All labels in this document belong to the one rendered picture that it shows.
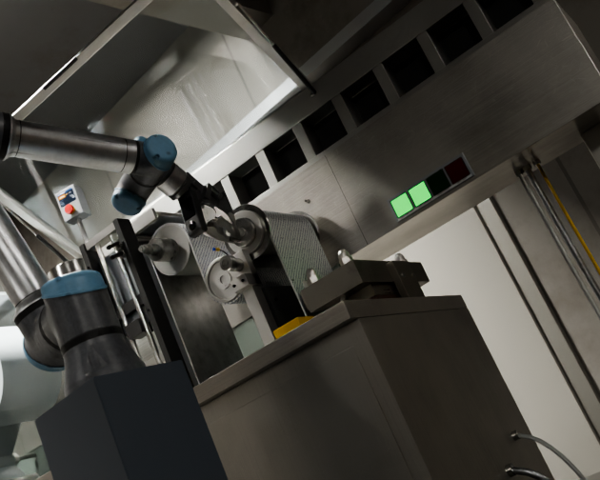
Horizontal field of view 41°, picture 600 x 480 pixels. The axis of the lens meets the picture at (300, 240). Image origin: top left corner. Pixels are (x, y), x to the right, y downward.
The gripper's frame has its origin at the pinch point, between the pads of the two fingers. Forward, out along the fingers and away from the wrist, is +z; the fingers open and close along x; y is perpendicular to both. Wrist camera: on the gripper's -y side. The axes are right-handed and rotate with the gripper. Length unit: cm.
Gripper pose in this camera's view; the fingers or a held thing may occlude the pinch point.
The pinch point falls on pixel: (233, 239)
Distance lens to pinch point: 205.7
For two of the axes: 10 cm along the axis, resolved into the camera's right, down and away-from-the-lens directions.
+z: 6.6, 5.9, 4.7
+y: 0.3, -6.4, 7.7
